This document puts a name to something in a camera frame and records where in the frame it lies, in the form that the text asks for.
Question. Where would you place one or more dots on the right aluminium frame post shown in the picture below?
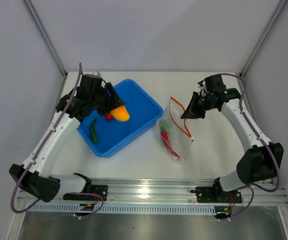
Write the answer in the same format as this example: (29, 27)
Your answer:
(273, 20)

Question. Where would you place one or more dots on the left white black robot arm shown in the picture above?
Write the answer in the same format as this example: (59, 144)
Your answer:
(90, 94)

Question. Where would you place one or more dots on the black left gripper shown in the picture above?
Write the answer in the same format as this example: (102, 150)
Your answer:
(114, 102)

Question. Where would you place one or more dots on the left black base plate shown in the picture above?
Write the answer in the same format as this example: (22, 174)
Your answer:
(89, 195)

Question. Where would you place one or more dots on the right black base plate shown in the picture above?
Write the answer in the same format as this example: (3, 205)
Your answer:
(215, 195)

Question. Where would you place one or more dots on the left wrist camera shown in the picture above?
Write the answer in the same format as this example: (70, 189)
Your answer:
(96, 74)

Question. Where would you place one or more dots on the aluminium mounting rail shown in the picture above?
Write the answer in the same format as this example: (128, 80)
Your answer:
(165, 192)

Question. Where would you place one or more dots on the green grape bunch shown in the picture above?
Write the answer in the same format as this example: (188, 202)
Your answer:
(165, 125)

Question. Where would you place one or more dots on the left aluminium frame post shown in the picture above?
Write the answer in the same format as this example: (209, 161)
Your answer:
(32, 12)

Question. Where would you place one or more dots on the blue plastic tray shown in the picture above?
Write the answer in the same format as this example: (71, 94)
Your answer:
(114, 135)

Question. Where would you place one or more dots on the aluminium frame post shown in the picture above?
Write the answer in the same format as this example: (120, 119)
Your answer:
(32, 12)
(273, 20)

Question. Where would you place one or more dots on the green chili pepper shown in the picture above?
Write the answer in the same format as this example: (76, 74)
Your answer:
(93, 134)

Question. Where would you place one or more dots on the yellow orange mango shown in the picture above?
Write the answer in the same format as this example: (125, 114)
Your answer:
(120, 113)

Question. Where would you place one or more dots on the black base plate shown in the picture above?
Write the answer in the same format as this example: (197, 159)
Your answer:
(215, 195)
(89, 195)

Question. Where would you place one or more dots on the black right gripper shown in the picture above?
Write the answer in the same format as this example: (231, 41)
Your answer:
(192, 112)

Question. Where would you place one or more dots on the white slotted cable duct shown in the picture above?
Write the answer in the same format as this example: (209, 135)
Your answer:
(109, 208)

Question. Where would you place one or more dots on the clear zip top bag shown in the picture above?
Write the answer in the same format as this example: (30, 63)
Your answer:
(180, 137)

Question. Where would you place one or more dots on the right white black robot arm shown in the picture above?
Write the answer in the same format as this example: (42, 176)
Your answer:
(260, 164)

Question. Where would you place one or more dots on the red chili pepper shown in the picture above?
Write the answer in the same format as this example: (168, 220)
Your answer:
(167, 144)

